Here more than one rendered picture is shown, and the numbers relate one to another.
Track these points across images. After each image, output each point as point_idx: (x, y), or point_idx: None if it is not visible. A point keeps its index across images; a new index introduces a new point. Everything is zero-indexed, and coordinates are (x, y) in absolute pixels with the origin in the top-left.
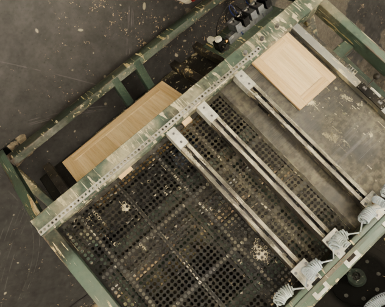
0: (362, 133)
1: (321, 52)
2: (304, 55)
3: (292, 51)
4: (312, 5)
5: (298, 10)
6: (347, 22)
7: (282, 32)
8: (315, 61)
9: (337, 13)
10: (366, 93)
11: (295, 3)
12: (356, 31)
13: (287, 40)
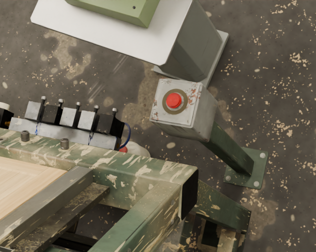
0: None
1: (28, 204)
2: (17, 195)
3: (20, 182)
4: (147, 173)
5: (123, 162)
6: (137, 218)
7: (55, 155)
8: (5, 209)
9: (153, 202)
10: None
11: (138, 157)
12: (117, 234)
13: (45, 172)
